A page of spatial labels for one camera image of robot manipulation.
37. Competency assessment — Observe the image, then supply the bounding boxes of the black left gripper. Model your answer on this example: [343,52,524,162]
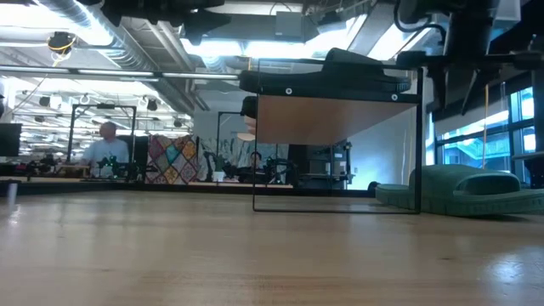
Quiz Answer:
[101,0,233,46]

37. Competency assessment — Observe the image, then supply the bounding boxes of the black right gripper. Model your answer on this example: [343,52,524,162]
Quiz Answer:
[396,12,544,116]

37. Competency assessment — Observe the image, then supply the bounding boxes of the black slide sandal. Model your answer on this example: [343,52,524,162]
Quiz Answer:
[238,47,413,95]
[239,96,259,121]

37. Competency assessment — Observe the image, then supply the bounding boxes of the black gantry pole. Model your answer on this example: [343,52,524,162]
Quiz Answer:
[530,70,544,188]

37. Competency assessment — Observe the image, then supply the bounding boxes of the grey ceiling box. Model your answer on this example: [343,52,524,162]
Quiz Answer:
[274,11,317,43]

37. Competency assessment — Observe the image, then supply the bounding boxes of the colourful patchwork panel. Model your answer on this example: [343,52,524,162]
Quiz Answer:
[145,134,200,185]

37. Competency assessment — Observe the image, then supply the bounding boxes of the seated person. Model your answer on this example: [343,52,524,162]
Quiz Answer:
[247,150,265,182]

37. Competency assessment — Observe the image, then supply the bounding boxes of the standing person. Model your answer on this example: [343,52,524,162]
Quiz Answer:
[82,121,131,179]

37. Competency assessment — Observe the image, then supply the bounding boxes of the black screen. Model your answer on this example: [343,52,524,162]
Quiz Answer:
[0,122,23,158]

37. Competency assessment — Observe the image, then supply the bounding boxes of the yellow hanging cord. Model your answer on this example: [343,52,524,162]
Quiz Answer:
[481,84,490,169]

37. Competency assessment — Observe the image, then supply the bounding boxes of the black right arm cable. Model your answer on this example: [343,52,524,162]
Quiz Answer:
[392,0,448,34]

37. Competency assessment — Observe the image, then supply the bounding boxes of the black workstation frame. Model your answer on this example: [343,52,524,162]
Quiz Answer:
[68,103,139,172]

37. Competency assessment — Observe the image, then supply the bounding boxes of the wooden shelf with black frame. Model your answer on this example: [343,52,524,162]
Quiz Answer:
[252,57,425,215]

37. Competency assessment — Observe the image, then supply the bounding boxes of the black ceiling cord reel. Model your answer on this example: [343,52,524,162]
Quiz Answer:
[46,31,78,57]

